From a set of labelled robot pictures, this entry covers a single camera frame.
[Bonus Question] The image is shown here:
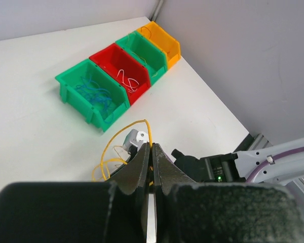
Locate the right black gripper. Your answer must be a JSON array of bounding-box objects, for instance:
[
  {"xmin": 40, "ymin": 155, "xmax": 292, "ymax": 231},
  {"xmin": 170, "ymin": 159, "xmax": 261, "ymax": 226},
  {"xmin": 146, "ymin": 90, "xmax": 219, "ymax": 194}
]
[{"xmin": 107, "ymin": 149, "xmax": 142, "ymax": 182}]

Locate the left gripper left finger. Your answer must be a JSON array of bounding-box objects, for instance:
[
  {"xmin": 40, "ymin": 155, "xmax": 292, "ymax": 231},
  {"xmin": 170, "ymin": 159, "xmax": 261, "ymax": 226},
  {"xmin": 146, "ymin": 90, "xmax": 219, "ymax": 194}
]
[{"xmin": 0, "ymin": 144, "xmax": 150, "ymax": 242}]

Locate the far green bin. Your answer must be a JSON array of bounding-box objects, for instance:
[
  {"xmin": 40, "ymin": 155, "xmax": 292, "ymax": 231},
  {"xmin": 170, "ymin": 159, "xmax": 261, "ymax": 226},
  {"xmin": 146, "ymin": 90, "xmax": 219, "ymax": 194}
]
[{"xmin": 116, "ymin": 31, "xmax": 168, "ymax": 86}]

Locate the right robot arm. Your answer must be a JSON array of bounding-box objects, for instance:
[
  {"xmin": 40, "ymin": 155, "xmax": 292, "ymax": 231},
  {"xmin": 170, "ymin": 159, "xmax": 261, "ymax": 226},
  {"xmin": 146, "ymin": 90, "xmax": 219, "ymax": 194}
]
[{"xmin": 171, "ymin": 136, "xmax": 304, "ymax": 192}]

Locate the coloured wire bundle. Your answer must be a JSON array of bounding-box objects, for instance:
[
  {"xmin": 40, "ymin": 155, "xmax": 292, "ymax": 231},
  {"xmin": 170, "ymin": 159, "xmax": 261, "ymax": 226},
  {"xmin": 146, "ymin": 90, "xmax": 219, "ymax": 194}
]
[{"xmin": 92, "ymin": 119, "xmax": 154, "ymax": 185}]

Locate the green bin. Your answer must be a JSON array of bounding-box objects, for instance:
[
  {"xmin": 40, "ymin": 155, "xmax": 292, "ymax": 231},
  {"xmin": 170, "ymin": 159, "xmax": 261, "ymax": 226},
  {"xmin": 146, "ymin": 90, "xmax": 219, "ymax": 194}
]
[
  {"xmin": 55, "ymin": 59, "xmax": 130, "ymax": 132},
  {"xmin": 116, "ymin": 31, "xmax": 168, "ymax": 86}
]

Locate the red bin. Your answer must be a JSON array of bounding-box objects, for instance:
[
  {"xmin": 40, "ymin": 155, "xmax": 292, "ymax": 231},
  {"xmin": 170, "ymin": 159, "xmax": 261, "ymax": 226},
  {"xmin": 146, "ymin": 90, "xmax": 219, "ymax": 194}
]
[{"xmin": 89, "ymin": 43, "xmax": 151, "ymax": 105}]

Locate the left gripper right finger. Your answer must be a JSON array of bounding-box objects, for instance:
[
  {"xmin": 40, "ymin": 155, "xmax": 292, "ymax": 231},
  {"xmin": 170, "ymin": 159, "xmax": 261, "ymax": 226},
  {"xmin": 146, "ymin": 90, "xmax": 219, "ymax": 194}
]
[{"xmin": 151, "ymin": 144, "xmax": 304, "ymax": 242}]

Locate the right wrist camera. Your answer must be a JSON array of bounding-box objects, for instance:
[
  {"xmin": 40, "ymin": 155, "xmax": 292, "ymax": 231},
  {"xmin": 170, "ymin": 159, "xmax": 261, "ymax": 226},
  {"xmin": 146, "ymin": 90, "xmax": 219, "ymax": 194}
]
[{"xmin": 122, "ymin": 129, "xmax": 149, "ymax": 152}]

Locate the right aluminium frame post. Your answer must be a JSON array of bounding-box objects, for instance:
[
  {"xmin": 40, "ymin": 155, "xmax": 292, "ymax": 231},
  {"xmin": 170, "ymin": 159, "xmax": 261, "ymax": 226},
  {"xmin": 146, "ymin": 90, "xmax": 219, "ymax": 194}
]
[{"xmin": 149, "ymin": 0, "xmax": 165, "ymax": 21}]

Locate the white wire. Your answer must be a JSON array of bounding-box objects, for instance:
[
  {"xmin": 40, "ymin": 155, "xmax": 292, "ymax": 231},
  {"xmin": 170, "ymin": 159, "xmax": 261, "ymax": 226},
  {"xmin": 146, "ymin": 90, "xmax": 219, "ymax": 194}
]
[{"xmin": 116, "ymin": 69, "xmax": 140, "ymax": 93}]

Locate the near green bin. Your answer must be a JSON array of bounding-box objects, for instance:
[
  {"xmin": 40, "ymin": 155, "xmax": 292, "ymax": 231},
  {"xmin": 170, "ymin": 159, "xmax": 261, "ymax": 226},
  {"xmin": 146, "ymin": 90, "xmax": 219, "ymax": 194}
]
[{"xmin": 55, "ymin": 59, "xmax": 130, "ymax": 132}]

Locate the yellow bin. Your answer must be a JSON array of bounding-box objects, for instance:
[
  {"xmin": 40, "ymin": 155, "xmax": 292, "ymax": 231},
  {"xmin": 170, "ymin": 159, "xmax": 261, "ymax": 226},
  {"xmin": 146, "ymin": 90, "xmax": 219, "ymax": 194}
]
[{"xmin": 136, "ymin": 21, "xmax": 181, "ymax": 69}]

